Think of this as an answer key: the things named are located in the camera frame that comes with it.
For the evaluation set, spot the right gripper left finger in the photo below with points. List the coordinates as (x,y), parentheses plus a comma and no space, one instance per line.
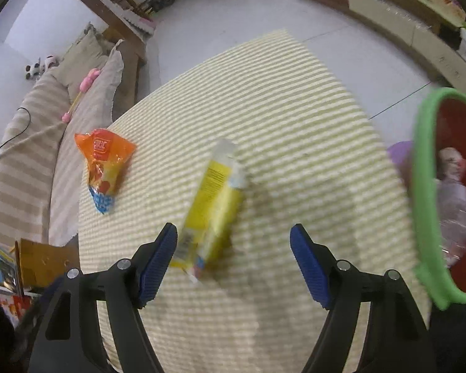
(70,338)

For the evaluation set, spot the purple pink snack bag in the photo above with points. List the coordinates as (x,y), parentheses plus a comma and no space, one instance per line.
(451,205)

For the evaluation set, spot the orange snack bag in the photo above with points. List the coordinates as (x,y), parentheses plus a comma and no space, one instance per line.
(106,155)

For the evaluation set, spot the yellow snack wrapper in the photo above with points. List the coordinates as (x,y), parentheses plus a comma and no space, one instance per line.
(206,230)

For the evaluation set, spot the green rimmed red trash bin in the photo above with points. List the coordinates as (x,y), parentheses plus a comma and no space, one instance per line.
(441,122)

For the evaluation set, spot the brown cardboard box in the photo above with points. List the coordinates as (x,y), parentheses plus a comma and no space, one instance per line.
(40,264)

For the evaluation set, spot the stack of children's books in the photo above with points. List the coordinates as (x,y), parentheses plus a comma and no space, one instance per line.
(14,301)

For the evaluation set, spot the striped beige sofa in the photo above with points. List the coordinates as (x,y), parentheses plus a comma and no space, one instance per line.
(41,169)

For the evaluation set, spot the checkered yellow tablecloth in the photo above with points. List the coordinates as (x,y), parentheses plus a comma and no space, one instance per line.
(310,155)

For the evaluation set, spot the pink toy wand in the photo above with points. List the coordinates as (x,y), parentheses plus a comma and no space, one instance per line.
(85,85)

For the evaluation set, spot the panda plush toy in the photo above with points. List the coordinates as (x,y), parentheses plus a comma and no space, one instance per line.
(37,69)

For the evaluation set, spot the beige sofa cushion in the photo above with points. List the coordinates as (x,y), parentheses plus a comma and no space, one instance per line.
(87,54)

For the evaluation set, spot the long TV cabinet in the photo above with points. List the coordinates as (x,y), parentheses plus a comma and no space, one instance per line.
(433,32)

